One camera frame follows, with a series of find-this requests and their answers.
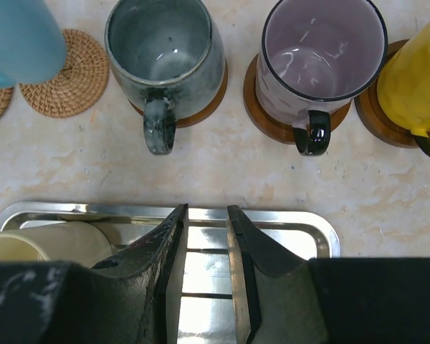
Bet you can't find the purple cup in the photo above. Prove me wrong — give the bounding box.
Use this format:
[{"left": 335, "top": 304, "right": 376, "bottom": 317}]
[{"left": 255, "top": 0, "right": 388, "bottom": 156}]

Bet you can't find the white cup blue handle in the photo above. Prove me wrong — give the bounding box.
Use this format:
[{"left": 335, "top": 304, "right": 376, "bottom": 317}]
[{"left": 0, "top": 0, "right": 67, "bottom": 89}]

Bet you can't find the woven coaster smooth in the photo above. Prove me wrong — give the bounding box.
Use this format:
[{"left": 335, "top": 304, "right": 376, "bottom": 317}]
[{"left": 19, "top": 29, "right": 110, "bottom": 118}]

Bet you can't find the metal tray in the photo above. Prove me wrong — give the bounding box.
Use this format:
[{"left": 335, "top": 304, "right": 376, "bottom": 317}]
[{"left": 0, "top": 201, "right": 341, "bottom": 343}]

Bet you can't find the grey cup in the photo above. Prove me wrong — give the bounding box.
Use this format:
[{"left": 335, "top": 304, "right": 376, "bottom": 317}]
[{"left": 104, "top": 0, "right": 225, "bottom": 156}]

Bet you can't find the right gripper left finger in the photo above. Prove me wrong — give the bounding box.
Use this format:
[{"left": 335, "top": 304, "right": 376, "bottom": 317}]
[{"left": 89, "top": 204, "right": 188, "bottom": 343}]

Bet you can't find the dark wooden coaster front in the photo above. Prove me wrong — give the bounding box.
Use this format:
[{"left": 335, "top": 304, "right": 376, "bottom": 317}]
[{"left": 243, "top": 53, "right": 352, "bottom": 156}]

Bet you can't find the cream yellow cup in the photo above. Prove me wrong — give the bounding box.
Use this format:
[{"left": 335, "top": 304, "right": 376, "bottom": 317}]
[{"left": 0, "top": 221, "right": 113, "bottom": 268}]

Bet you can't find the dark wooden coaster back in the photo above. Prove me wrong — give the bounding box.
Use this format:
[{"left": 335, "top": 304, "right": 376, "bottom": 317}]
[{"left": 122, "top": 52, "right": 227, "bottom": 134}]

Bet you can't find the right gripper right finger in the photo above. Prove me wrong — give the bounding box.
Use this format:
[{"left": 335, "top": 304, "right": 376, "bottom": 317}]
[{"left": 227, "top": 206, "right": 329, "bottom": 343}]

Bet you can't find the dark wooden coaster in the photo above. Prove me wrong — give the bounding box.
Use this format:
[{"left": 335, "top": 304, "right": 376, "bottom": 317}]
[
  {"left": 355, "top": 41, "right": 430, "bottom": 148},
  {"left": 243, "top": 53, "right": 352, "bottom": 156},
  {"left": 122, "top": 52, "right": 227, "bottom": 134}
]

